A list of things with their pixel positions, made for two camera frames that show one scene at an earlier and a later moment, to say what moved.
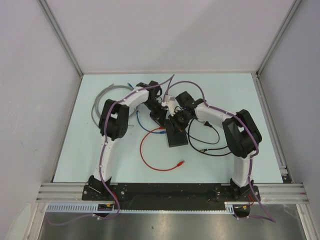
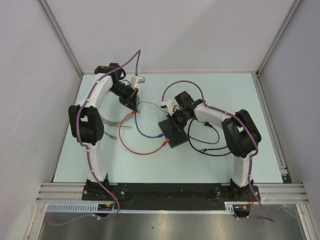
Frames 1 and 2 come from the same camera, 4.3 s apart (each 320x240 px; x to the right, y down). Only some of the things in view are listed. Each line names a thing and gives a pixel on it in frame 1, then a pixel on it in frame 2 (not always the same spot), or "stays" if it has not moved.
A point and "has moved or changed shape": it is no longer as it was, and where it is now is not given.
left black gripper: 159,117 -> 131,98
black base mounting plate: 170,196 stays
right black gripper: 181,128 stays
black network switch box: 175,139 stays
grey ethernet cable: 95,104 has moved or changed shape
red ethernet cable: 177,166 -> 159,147
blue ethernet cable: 159,132 -> 159,135
